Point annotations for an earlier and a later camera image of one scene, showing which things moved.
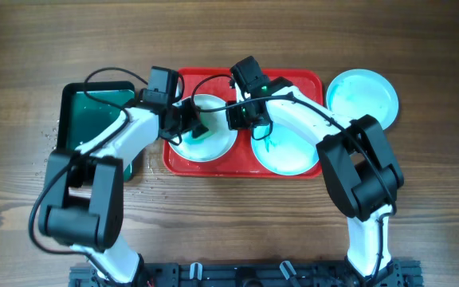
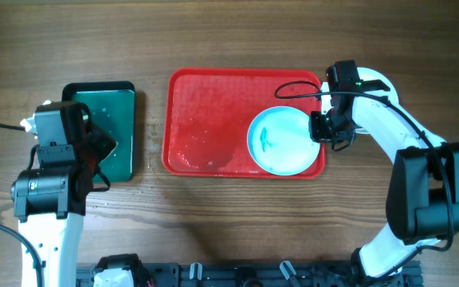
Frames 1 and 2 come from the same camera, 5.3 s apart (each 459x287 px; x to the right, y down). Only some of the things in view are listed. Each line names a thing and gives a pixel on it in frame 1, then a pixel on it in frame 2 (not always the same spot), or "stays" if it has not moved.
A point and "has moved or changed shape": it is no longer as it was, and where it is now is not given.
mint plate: x=285 y=151 stays
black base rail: x=252 y=274 stays
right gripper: x=233 y=122 to x=318 y=134
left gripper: x=192 y=118 to x=104 y=142
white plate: x=216 y=143 to x=365 y=74
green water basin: x=84 y=119 stays
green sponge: x=205 y=134 has moved or changed shape
